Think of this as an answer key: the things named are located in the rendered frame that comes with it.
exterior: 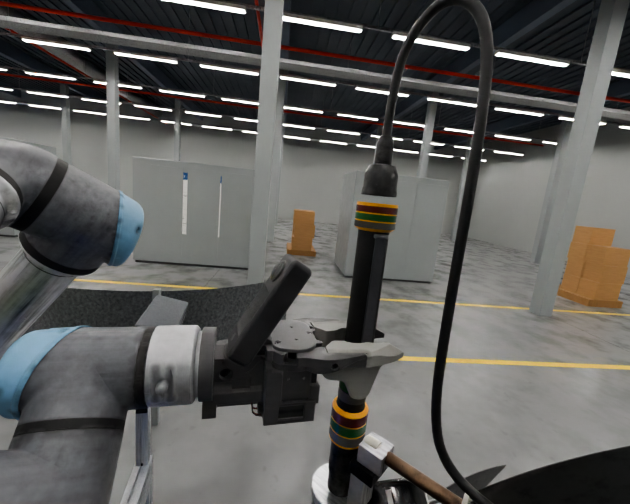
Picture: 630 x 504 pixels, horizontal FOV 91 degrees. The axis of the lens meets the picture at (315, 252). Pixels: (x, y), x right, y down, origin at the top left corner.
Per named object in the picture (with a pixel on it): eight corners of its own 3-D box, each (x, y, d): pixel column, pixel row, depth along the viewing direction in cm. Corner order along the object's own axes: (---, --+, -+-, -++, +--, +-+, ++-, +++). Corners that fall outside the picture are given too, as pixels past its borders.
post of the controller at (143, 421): (147, 465, 87) (147, 402, 83) (135, 466, 86) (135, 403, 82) (150, 456, 89) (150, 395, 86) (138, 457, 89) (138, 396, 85)
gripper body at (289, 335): (305, 378, 39) (203, 385, 36) (311, 314, 37) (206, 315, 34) (321, 422, 32) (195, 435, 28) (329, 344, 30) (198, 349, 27)
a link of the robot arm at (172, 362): (163, 314, 33) (141, 351, 25) (208, 313, 34) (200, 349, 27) (163, 377, 34) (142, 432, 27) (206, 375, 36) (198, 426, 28)
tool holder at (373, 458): (390, 504, 38) (402, 435, 37) (360, 549, 33) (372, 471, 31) (333, 460, 44) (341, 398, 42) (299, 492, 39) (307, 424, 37)
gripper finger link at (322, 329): (366, 357, 42) (303, 367, 38) (371, 316, 41) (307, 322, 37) (379, 369, 39) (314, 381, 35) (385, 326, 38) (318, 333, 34)
